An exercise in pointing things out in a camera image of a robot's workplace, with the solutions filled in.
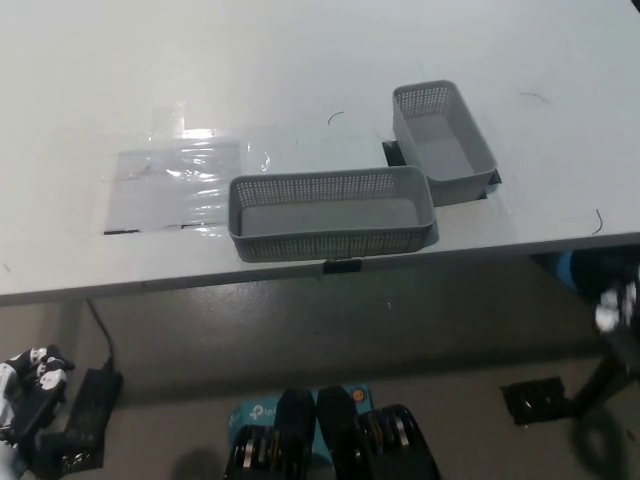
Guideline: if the small black tape strip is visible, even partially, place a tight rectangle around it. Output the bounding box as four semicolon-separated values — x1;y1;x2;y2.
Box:
322;258;362;276

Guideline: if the black floor plate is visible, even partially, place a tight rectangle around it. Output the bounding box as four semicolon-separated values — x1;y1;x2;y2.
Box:
500;377;572;426

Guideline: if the black power cable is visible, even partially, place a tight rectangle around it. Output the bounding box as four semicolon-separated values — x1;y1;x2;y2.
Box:
85;298;116;372

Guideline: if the clear plastic taped sheet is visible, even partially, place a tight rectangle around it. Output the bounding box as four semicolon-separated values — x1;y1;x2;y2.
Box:
99;101;274;236

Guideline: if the long grey perforated basket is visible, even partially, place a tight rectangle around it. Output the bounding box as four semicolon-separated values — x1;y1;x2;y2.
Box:
228;166;436;265

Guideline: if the blue cylinder under table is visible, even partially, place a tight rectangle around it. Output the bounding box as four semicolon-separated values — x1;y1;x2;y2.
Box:
549;252;582;291

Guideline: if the short grey perforated basket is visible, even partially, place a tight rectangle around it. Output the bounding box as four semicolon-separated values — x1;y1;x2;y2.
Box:
392;78;500;207

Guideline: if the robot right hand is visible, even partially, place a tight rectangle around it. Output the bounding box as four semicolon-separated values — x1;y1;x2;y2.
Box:
593;279;640;351

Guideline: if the black table leg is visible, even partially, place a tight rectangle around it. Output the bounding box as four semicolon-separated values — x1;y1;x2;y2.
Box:
569;349;632;417

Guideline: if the teal router box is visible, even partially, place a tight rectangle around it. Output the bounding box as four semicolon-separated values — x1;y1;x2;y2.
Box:
227;383;374;464

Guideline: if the large black tape patch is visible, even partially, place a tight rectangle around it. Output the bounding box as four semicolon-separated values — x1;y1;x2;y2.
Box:
382;141;503;201

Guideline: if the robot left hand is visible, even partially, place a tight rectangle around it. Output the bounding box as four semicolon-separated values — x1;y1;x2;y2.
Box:
0;343;76;447

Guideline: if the black power adapter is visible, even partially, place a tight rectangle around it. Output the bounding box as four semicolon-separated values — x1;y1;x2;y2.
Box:
63;368;125;451

